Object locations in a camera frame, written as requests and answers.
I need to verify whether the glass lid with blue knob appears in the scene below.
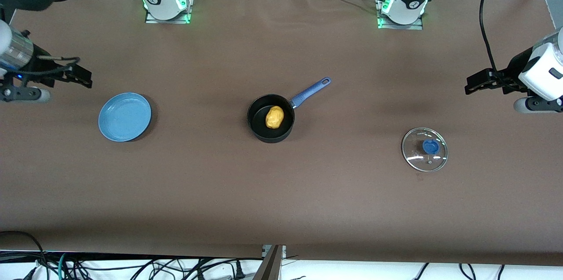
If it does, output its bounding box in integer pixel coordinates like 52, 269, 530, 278
401, 127, 449, 173

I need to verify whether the yellow potato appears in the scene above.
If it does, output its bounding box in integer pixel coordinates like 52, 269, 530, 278
265, 105, 285, 129

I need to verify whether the blue round plate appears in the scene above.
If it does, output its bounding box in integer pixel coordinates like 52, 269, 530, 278
98, 92, 152, 142

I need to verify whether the brown table cover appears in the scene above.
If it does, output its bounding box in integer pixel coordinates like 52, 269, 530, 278
0, 0, 563, 267

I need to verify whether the brown wooden beam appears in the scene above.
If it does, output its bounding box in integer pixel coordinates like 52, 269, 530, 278
252, 245, 283, 280

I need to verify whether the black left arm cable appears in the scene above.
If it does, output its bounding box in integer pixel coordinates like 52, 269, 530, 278
479, 0, 509, 79

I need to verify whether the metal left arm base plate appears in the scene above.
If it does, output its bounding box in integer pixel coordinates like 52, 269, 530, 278
377, 0, 424, 30

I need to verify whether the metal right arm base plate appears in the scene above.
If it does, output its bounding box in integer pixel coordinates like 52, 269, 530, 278
145, 0, 193, 25

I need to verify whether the black looped cable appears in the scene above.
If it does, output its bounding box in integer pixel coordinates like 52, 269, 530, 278
0, 230, 47, 280

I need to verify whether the black pot with blue handle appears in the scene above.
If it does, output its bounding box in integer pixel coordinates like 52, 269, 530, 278
247, 77, 331, 144

